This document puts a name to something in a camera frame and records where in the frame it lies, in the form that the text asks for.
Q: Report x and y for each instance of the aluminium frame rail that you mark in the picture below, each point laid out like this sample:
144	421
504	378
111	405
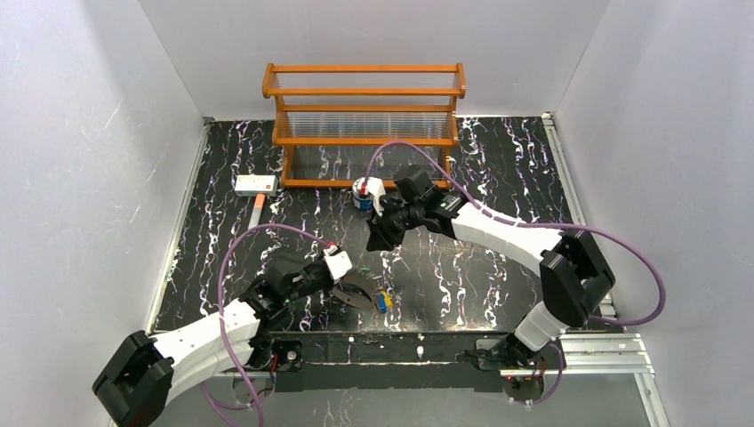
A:
589	353

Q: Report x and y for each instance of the blue round jar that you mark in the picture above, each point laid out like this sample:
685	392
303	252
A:
360	197

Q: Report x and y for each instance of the large silver carabiner keyring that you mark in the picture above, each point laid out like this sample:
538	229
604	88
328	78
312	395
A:
357	289

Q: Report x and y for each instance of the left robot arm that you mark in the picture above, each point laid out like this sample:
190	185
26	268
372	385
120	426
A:
146	372

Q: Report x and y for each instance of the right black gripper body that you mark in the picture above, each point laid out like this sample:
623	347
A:
383	225

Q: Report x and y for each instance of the white red small box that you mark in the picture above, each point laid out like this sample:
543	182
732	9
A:
251	185

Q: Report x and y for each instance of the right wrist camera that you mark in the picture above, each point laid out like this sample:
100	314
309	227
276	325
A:
373	189

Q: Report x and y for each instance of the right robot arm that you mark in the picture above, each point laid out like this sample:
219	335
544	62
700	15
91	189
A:
574	274

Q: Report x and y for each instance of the orange white tube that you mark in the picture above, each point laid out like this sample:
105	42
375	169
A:
258	204

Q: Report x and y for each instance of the yellow key tag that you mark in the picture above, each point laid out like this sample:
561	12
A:
387	299

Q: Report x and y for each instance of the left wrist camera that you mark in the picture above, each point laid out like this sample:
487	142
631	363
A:
337	262

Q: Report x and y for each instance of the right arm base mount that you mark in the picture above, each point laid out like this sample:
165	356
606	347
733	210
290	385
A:
496	359

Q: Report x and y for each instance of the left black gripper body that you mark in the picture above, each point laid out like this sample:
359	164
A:
336	285

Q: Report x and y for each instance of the orange wooden shelf rack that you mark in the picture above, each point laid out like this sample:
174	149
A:
365	106

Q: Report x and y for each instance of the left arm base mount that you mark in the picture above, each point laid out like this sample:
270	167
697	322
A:
277	355

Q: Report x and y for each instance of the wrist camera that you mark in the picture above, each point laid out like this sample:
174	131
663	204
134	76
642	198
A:
373	189
337	262

